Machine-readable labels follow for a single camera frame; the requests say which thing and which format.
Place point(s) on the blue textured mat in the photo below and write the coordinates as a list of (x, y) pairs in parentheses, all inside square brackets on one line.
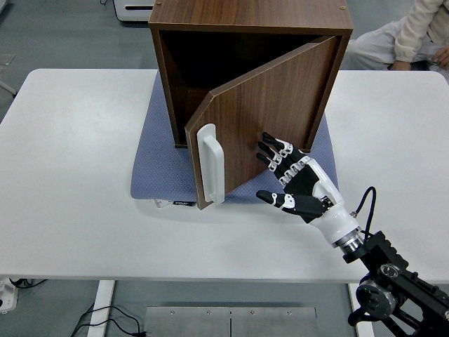
[(158, 168)]

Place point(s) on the person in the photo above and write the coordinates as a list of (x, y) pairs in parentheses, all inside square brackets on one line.
[(403, 35)]

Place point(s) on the brown wooden cabinet door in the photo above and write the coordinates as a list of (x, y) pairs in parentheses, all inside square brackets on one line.
[(266, 105)]

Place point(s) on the white mat tag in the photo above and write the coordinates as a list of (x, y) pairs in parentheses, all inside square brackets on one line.
[(162, 203)]

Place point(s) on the white appliance with slot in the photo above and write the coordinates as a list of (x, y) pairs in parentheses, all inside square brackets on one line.
[(135, 10)]

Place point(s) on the brown wooden cabinet body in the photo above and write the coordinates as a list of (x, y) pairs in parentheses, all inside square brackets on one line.
[(245, 14)]

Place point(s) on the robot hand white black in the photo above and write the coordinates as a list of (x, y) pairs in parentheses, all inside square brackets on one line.
[(326, 210)]

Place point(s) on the grey metal plate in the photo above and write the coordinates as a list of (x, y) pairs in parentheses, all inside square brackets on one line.
[(273, 323), (189, 323)]

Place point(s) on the black mat label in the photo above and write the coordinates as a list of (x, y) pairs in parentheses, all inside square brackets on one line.
[(184, 203)]

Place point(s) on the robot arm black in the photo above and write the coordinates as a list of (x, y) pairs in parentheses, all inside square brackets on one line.
[(386, 252)]

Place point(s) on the white power strip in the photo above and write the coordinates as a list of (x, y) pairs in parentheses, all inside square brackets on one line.
[(7, 296)]

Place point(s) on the clear floor cover plate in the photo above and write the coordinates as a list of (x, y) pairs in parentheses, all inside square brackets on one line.
[(7, 59)]

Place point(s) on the white stand leg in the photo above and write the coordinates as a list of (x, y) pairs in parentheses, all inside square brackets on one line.
[(7, 86)]

